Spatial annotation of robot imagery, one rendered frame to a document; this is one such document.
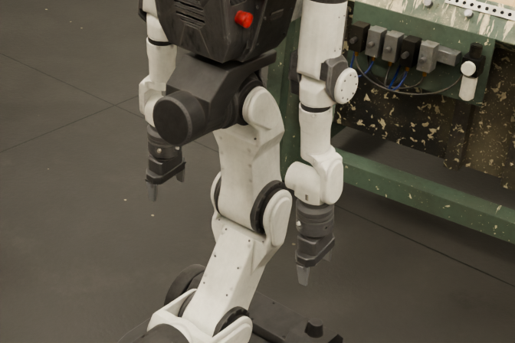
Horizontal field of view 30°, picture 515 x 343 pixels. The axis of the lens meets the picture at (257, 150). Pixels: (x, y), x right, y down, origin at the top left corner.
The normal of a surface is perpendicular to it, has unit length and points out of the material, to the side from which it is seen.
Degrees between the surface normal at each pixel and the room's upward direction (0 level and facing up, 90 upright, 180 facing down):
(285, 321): 0
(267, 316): 0
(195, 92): 45
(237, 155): 100
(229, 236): 60
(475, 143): 90
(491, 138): 90
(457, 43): 90
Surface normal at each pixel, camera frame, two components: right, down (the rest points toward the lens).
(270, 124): 0.79, 0.35
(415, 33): -0.52, 0.36
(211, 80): -0.37, -0.39
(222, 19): -0.61, 0.54
